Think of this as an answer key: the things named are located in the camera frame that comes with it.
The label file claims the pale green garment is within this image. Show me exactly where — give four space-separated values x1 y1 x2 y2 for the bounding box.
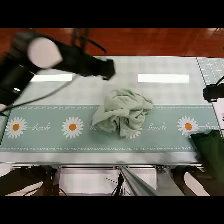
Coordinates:
91 87 155 140

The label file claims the dark green garment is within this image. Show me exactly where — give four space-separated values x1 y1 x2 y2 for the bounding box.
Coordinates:
189 129 224 183

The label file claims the black cable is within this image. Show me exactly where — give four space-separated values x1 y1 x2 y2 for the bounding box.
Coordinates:
111 172 126 197
0 73 82 117

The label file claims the silver frame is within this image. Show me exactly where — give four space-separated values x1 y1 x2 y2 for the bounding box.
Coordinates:
0 161 224 197

